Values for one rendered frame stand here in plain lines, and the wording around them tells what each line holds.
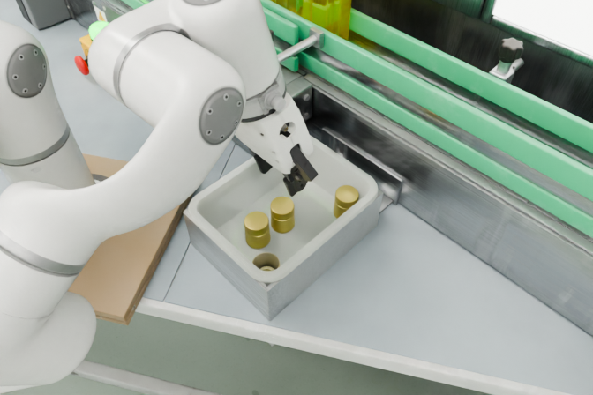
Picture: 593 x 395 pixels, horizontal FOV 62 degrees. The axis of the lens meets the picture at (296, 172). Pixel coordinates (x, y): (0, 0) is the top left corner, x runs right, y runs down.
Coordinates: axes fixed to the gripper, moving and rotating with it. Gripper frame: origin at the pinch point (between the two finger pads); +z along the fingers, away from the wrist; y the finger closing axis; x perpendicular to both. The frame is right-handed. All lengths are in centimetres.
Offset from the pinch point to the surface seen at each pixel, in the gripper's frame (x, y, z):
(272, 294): 11.9, -9.2, 4.7
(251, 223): 6.9, 0.6, 5.8
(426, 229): -11.7, -14.6, 17.3
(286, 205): 1.6, -0.4, 7.2
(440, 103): -19.3, -10.2, -1.7
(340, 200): -4.3, -5.0, 8.9
